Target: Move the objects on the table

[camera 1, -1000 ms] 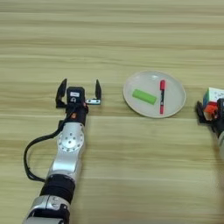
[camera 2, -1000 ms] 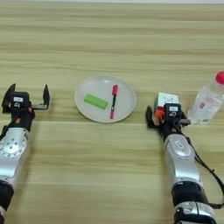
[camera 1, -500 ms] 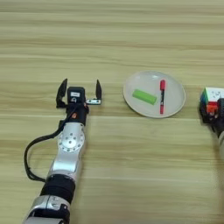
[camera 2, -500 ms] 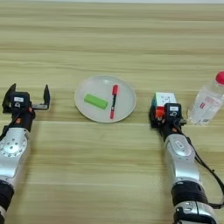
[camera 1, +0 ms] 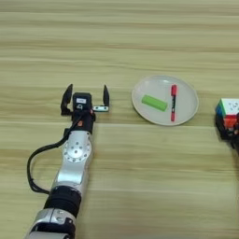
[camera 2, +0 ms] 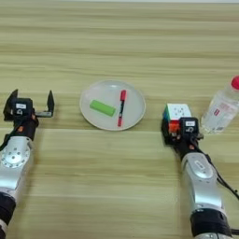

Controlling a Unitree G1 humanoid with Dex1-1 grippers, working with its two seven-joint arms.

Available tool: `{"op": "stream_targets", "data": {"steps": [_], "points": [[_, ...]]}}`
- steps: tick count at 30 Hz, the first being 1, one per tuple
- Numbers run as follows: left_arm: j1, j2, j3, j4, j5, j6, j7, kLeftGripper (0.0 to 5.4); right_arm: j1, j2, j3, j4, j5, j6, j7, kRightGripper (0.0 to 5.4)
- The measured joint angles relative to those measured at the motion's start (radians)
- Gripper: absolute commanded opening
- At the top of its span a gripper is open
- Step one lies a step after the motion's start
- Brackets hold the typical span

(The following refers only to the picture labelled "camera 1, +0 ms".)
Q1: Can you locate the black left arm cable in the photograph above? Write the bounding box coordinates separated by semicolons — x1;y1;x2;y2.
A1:
26;119;82;196

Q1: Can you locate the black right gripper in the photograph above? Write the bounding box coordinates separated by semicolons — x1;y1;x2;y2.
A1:
215;111;239;152

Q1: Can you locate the green rectangular block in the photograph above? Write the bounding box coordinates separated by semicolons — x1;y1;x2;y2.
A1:
141;94;169;112

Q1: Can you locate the multicoloured puzzle cube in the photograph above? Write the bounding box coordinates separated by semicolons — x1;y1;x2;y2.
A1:
215;98;239;129

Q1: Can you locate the red marker pen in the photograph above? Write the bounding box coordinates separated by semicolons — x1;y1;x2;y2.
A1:
170;84;178;122

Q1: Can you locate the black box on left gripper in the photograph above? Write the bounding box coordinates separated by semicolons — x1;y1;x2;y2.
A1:
72;91;93;111

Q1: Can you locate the white round plate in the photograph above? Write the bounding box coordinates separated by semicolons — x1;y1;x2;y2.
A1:
131;74;200;127

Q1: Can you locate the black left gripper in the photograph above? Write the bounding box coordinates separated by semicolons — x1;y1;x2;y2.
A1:
60;83;110;135

